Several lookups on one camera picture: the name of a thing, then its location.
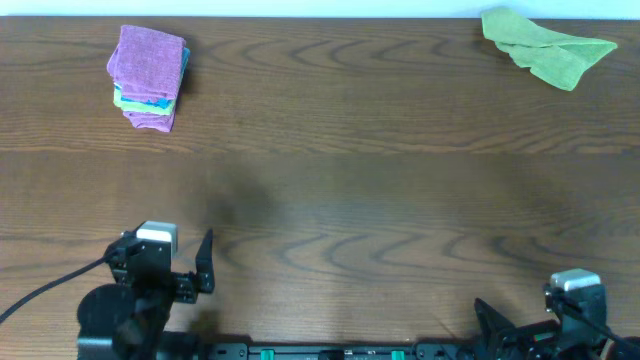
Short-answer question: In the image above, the purple cloth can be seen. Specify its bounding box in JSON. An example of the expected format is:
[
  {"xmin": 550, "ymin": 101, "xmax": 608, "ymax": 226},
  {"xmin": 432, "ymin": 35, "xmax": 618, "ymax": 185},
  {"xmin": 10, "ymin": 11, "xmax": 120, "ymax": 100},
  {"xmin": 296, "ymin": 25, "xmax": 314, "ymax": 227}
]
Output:
[
  {"xmin": 123, "ymin": 112, "xmax": 175, "ymax": 133},
  {"xmin": 107, "ymin": 25, "xmax": 186, "ymax": 101}
]

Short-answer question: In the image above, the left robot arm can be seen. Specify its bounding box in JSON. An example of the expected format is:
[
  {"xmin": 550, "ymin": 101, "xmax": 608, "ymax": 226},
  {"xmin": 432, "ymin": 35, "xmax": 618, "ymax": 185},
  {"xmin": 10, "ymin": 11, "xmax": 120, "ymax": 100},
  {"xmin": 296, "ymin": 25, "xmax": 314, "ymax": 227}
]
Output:
[{"xmin": 76, "ymin": 230, "xmax": 215, "ymax": 360}]

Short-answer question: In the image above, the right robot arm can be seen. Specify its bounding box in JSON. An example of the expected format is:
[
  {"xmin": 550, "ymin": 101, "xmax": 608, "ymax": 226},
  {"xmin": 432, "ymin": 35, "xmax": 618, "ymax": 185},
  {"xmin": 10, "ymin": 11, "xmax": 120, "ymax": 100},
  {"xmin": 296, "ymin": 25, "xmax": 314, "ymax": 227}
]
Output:
[{"xmin": 473, "ymin": 284, "xmax": 639, "ymax": 360}]

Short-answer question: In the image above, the folded purple cloth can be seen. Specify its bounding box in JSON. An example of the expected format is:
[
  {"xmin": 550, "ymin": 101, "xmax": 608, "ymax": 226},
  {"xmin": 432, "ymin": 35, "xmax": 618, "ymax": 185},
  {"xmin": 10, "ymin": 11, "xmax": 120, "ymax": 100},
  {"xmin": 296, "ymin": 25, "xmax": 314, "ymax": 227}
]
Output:
[{"xmin": 123, "ymin": 112, "xmax": 175, "ymax": 133}]

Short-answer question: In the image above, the folded green cloth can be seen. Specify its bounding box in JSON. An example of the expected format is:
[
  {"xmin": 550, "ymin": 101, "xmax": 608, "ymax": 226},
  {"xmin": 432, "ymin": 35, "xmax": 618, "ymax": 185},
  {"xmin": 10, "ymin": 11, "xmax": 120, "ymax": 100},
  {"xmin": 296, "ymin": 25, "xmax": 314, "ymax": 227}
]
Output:
[{"xmin": 113, "ymin": 87, "xmax": 176, "ymax": 116}]

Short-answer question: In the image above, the folded blue cloth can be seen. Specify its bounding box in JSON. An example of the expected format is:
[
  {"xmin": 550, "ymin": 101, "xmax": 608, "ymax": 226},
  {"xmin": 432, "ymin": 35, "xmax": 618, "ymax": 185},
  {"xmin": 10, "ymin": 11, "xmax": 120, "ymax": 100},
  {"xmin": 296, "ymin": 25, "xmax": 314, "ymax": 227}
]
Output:
[{"xmin": 109, "ymin": 47, "xmax": 190, "ymax": 102}]

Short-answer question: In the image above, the loose green cloth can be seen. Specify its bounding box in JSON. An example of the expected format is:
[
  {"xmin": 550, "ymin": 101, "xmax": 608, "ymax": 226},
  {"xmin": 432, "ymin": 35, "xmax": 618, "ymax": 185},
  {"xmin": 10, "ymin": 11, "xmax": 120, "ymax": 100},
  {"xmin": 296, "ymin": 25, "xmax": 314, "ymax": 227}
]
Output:
[{"xmin": 481, "ymin": 7, "xmax": 618, "ymax": 91}]

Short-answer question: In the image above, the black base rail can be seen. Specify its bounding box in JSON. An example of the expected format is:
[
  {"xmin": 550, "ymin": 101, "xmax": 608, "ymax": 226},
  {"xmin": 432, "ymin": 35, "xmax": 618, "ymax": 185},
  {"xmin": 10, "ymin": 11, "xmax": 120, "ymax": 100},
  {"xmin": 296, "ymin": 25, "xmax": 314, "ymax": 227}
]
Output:
[{"xmin": 155, "ymin": 332, "xmax": 486, "ymax": 360}]

